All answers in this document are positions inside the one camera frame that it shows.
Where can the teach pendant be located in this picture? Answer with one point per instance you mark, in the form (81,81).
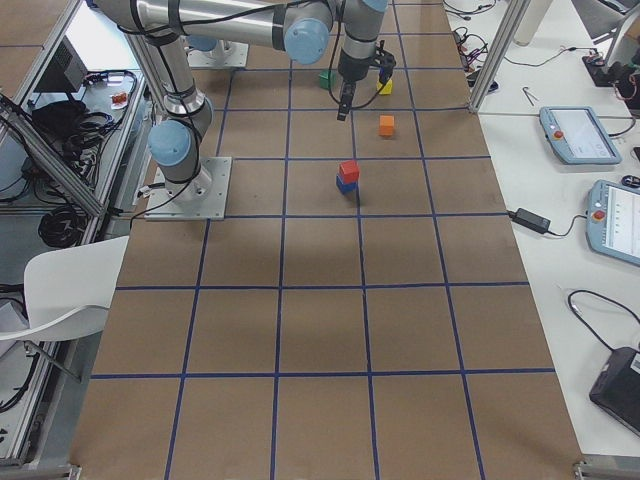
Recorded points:
(577,137)
(612,226)

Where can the blue wooden block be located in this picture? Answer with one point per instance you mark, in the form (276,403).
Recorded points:
(344,187)

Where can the lower teach pendant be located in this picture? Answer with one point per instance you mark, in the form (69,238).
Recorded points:
(612,226)

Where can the green wooden block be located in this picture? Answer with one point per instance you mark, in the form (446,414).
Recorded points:
(326,79)

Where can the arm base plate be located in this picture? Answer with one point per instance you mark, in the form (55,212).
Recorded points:
(204,198)

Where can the black power adapter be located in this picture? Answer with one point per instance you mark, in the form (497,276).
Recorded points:
(530,220)

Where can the white chair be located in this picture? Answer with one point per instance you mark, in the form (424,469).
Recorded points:
(69,292)

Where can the upper teach pendant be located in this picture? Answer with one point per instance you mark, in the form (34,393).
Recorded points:
(577,137)

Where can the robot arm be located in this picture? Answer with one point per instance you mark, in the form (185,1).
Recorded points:
(301,29)

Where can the yellow wooden block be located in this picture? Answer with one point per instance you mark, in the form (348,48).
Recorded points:
(385,88)

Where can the orange wooden block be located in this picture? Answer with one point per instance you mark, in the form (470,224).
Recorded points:
(386,126)

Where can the black tablet device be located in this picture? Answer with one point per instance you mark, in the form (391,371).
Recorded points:
(616,390)

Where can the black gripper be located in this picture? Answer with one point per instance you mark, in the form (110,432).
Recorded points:
(350,71)

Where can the red wooden block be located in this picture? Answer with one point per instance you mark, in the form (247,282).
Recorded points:
(349,171)

